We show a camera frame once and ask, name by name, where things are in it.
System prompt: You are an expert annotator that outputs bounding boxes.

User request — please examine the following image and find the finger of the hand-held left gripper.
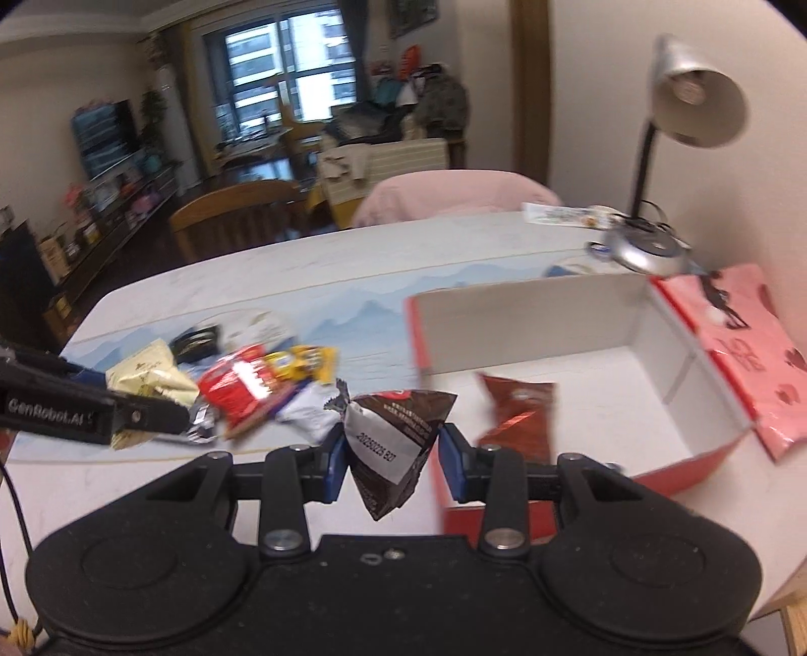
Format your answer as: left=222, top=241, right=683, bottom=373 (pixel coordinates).
left=0, top=341, right=125, bottom=396
left=108, top=390, right=193, bottom=438

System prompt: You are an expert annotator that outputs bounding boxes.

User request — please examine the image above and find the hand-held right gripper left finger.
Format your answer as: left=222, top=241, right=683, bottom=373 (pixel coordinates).
left=148, top=425, right=349, bottom=562

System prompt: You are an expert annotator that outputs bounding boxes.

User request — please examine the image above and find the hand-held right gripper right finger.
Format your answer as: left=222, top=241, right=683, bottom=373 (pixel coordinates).
left=437, top=424, right=660, bottom=557

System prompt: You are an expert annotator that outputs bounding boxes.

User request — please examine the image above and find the brown triangular snack packet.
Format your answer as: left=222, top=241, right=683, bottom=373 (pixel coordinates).
left=323, top=387, right=459, bottom=522

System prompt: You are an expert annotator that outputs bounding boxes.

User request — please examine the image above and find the light blue cookie packet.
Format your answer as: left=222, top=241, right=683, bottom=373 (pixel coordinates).
left=276, top=380, right=349, bottom=444

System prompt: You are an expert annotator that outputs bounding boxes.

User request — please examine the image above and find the red-brown snack packet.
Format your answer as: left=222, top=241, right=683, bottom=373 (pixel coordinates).
left=475, top=372, right=559, bottom=469

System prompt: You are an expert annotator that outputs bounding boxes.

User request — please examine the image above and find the red snack packet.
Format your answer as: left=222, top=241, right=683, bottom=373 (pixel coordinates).
left=197, top=344, right=299, bottom=438

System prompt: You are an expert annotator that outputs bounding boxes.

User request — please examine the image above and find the red cardboard box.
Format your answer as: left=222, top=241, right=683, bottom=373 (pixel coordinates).
left=403, top=274, right=758, bottom=551

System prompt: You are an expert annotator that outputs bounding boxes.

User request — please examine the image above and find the cream snack packet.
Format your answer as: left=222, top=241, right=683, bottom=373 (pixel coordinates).
left=104, top=337, right=200, bottom=450

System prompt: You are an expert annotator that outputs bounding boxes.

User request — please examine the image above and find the silver snack wrapper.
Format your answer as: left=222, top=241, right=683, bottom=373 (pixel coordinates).
left=185, top=402, right=223, bottom=446

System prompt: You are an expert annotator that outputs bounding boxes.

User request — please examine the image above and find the black snack packet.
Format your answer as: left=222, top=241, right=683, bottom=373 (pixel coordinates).
left=170, top=324, right=226, bottom=365

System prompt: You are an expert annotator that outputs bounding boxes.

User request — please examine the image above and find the yellow blue-label snack packet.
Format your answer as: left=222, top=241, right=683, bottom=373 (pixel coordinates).
left=265, top=344, right=339, bottom=387

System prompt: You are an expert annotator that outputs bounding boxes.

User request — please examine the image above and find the dark cabinet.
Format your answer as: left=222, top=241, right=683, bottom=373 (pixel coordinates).
left=0, top=220, right=56, bottom=355

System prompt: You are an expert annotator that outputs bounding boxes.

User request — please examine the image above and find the television cabinet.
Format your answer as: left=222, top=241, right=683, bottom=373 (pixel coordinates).
left=36, top=162, right=182, bottom=299

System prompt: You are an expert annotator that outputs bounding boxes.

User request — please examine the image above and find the wooden chair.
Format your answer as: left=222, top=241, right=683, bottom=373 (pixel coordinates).
left=169, top=178, right=311, bottom=264

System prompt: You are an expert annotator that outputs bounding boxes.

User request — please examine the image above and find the television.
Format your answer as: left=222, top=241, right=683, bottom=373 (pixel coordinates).
left=71, top=99, right=141, bottom=182

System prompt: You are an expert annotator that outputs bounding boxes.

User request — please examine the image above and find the pink cushioned chair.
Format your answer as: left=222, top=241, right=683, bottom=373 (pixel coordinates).
left=352, top=169, right=563, bottom=229

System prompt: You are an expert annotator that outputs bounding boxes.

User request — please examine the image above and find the potted plant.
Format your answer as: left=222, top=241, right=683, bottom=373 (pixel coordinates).
left=140, top=87, right=169, bottom=138

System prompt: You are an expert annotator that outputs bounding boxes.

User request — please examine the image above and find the white standing air conditioner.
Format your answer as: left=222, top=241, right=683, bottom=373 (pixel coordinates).
left=155, top=65, right=191, bottom=170

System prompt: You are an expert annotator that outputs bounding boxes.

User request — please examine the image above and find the sofa with yellow base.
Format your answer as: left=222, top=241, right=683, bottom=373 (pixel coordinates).
left=317, top=137, right=450, bottom=229

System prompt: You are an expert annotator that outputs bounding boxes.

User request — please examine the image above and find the pile of clothes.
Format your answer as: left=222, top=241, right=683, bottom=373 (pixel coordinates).
left=324, top=62, right=472, bottom=173

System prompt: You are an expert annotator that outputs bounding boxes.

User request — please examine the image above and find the window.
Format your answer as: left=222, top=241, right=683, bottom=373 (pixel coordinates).
left=203, top=18, right=362, bottom=145

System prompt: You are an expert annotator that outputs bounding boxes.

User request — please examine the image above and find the silver desk lamp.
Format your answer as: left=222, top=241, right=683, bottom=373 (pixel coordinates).
left=585, top=34, right=749, bottom=277

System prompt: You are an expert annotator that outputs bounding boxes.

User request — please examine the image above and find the black cable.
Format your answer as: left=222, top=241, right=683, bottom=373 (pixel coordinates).
left=0, top=459, right=40, bottom=639

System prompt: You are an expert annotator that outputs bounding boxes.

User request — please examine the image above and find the wall picture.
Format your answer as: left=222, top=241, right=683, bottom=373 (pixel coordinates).
left=386, top=0, right=440, bottom=40

